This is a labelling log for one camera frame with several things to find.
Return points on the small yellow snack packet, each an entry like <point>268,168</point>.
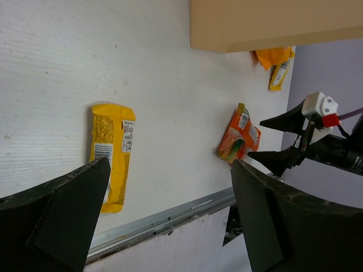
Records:
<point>277,61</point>

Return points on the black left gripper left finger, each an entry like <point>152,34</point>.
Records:
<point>49,227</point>

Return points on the brown paper bag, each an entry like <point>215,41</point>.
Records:
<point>238,26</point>

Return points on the aluminium table edge rail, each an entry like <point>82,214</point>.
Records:
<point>121,237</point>

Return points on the orange gummy candy bag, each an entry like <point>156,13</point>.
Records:
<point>240,138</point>

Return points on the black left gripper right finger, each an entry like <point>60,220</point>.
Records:
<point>286,229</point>

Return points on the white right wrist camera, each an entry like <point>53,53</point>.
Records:
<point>322,111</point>

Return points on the yellow snack bar wrapper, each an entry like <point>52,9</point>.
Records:
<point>112,138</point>

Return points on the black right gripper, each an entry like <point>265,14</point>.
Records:
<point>343,153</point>

